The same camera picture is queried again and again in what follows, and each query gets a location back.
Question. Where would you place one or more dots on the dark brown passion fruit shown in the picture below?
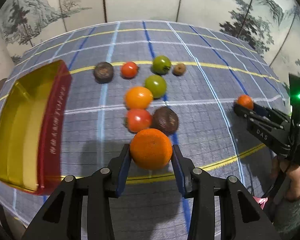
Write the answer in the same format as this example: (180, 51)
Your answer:
(165, 120)

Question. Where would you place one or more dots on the green tomato far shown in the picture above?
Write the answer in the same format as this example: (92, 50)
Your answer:
(161, 65)

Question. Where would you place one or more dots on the gold red tin box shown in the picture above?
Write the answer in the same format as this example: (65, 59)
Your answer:
(31, 124)

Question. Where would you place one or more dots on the person right hand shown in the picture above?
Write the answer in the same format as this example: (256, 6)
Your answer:
(293, 173)

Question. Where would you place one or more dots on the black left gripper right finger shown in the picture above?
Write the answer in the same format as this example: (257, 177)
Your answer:
(241, 215)

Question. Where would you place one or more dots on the small orange mandarin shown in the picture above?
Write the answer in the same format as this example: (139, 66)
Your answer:
(245, 101)

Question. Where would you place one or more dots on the small red tomato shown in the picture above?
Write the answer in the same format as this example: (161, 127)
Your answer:
(129, 70)

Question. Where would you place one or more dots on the green tomato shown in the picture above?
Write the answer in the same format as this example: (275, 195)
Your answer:
(161, 65)
(157, 85)

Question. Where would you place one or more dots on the painted folding screen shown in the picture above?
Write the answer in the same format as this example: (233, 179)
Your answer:
(271, 27)

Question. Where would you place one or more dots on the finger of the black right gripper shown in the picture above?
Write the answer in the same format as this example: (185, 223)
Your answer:
(250, 115)
(272, 114)

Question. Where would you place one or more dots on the grey sleeve right forearm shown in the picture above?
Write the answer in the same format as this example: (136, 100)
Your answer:
(287, 218)

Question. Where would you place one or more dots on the green tomato near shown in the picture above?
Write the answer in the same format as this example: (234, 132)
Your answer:
(157, 85)

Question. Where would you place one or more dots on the large orange mandarin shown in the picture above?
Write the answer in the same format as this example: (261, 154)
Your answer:
(151, 149)

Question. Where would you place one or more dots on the dark brown round fruit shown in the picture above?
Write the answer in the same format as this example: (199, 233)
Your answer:
(103, 72)

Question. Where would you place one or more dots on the small brown longan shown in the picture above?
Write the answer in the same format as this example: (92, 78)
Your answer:
(179, 69)

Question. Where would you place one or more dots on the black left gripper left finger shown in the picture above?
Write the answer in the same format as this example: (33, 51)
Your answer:
(60, 217)

